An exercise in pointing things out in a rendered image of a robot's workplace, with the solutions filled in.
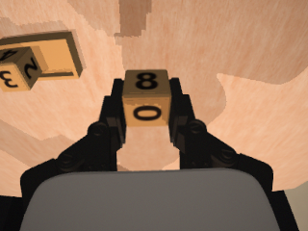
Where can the wooden number cube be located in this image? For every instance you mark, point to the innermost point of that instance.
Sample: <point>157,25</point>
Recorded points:
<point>146,97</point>
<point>19,69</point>

